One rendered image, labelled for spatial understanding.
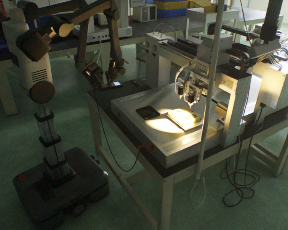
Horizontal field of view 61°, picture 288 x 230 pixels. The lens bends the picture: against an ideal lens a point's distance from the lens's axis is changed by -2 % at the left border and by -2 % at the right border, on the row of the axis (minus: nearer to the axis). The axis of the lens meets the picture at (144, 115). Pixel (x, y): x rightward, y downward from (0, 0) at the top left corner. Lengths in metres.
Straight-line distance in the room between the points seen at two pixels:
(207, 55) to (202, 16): 2.64
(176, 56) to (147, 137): 0.62
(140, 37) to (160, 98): 2.12
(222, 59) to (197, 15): 2.65
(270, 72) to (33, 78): 1.40
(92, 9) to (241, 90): 0.95
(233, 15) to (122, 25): 1.76
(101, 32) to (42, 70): 2.14
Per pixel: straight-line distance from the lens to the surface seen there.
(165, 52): 1.88
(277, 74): 1.64
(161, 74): 2.03
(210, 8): 4.11
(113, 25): 1.72
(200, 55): 1.43
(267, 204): 2.46
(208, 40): 1.39
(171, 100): 1.88
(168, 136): 1.50
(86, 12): 1.52
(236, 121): 1.59
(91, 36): 3.60
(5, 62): 3.42
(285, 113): 2.20
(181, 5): 5.44
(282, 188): 2.65
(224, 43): 1.44
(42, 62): 1.58
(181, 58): 1.73
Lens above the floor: 1.77
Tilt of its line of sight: 33 degrees down
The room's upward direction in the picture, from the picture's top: straight up
